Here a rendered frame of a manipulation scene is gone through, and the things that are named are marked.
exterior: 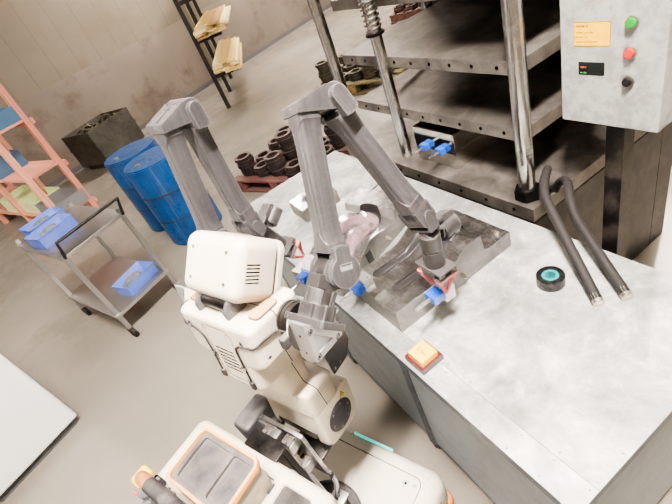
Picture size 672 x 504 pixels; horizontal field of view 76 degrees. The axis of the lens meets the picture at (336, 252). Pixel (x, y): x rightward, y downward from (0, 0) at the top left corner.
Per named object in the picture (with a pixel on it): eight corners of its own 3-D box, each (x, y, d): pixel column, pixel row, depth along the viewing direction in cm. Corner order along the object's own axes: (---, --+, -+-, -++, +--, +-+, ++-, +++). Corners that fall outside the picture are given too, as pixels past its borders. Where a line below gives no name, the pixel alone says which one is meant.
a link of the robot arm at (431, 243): (413, 233, 114) (430, 239, 110) (429, 219, 117) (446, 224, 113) (417, 253, 118) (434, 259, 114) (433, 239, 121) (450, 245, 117)
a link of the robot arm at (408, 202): (302, 105, 99) (326, 93, 90) (316, 89, 101) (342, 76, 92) (406, 232, 118) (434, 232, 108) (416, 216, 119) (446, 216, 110)
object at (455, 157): (458, 169, 199) (452, 135, 189) (419, 157, 220) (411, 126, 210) (531, 118, 212) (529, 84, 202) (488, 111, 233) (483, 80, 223)
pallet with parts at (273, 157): (283, 149, 506) (267, 116, 482) (367, 148, 434) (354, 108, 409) (235, 191, 461) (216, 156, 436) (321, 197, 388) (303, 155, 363)
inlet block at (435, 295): (423, 321, 123) (420, 307, 120) (411, 312, 127) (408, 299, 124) (456, 295, 127) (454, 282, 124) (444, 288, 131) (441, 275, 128)
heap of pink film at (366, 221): (351, 262, 161) (344, 247, 157) (317, 253, 173) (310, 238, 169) (388, 220, 174) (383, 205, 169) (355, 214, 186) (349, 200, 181)
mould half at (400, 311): (402, 332, 136) (391, 303, 128) (356, 295, 156) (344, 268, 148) (511, 245, 149) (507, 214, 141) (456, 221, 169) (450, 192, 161)
